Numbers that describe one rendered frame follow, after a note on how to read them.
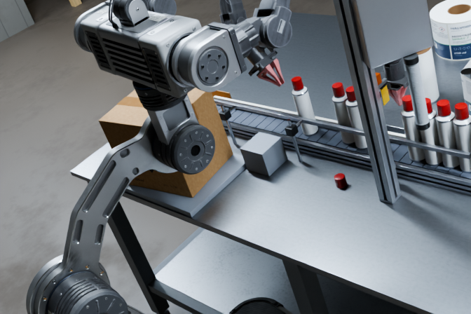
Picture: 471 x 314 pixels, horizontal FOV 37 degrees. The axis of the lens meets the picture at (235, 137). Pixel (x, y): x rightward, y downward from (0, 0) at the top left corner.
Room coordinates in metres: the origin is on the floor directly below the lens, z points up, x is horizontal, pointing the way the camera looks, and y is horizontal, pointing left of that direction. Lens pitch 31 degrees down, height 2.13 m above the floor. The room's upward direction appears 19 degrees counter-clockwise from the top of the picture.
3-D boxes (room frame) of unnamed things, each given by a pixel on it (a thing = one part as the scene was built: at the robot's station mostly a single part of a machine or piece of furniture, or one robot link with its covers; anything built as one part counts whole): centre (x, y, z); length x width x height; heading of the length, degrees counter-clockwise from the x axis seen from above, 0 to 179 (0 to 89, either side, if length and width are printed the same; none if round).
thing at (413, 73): (1.51, -0.47, 1.18); 0.04 x 0.04 x 0.21
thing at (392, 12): (1.56, -0.45, 1.38); 0.17 x 0.10 x 0.19; 93
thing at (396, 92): (1.76, -0.48, 1.05); 0.07 x 0.07 x 0.09; 37
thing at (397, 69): (1.75, -0.49, 1.12); 0.10 x 0.07 x 0.07; 37
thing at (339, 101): (1.85, -0.34, 0.98); 0.05 x 0.05 x 0.20
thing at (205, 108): (2.07, 0.22, 0.99); 0.30 x 0.24 x 0.27; 45
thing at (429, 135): (1.61, -0.52, 0.98); 0.05 x 0.05 x 0.20
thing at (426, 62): (1.93, -0.62, 1.03); 0.09 x 0.09 x 0.30
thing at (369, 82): (1.58, -0.36, 1.17); 0.04 x 0.04 x 0.67; 38
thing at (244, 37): (1.56, -0.08, 1.45); 0.09 x 0.08 x 0.12; 30
